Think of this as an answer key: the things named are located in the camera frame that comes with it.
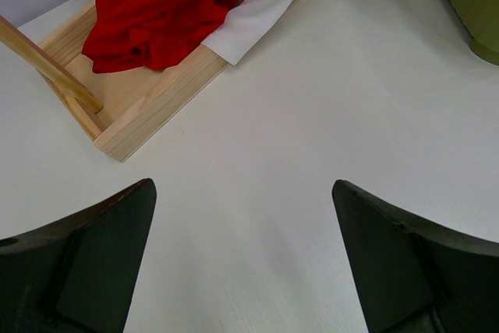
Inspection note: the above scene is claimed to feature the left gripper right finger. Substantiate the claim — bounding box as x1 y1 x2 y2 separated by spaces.
332 180 498 332

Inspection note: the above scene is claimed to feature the white t shirt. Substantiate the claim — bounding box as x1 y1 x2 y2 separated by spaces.
202 0 292 66

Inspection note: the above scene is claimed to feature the wooden clothes rack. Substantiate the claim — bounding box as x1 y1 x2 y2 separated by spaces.
0 0 344 163

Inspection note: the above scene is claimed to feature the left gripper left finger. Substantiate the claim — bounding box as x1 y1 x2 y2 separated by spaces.
1 179 157 332

